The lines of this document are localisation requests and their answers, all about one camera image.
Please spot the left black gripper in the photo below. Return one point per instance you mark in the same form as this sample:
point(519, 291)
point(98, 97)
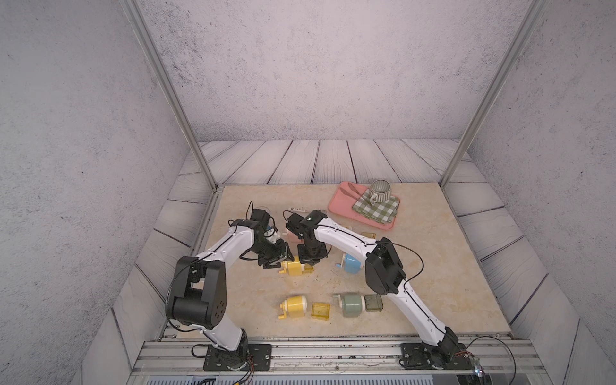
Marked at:
point(281, 253)

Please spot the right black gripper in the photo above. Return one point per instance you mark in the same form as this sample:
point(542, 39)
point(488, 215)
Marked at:
point(310, 261)

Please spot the yellow sharpener front row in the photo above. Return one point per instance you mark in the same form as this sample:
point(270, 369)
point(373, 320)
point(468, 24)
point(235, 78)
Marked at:
point(293, 307)

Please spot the yellow tray front row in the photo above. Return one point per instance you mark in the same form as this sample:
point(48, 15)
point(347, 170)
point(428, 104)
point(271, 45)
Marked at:
point(320, 311)

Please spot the pink pencil sharpener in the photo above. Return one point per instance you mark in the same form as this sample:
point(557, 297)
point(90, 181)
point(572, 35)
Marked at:
point(292, 238)

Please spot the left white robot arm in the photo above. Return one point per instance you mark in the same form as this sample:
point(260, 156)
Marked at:
point(197, 296)

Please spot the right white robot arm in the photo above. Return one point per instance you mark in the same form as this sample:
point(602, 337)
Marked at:
point(384, 272)

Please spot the blue pencil sharpener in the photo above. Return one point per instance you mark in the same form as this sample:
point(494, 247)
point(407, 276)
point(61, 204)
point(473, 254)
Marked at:
point(350, 264)

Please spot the green pencil sharpener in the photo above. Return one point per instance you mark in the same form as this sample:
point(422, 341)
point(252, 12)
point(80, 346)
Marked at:
point(351, 304)

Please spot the pink serving tray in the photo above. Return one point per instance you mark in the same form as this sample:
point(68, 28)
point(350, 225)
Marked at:
point(341, 205)

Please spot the pink tongs on tray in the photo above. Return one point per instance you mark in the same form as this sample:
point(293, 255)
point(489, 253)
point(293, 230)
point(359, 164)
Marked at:
point(352, 190)

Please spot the green checkered cloth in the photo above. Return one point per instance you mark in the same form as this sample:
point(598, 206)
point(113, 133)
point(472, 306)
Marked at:
point(383, 212)

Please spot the ribbed grey cup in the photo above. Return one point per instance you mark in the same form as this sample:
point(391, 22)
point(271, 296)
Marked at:
point(379, 192)

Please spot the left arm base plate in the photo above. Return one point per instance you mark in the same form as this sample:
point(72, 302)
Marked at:
point(255, 357)

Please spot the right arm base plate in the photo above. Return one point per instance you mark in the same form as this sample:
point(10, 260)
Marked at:
point(414, 356)

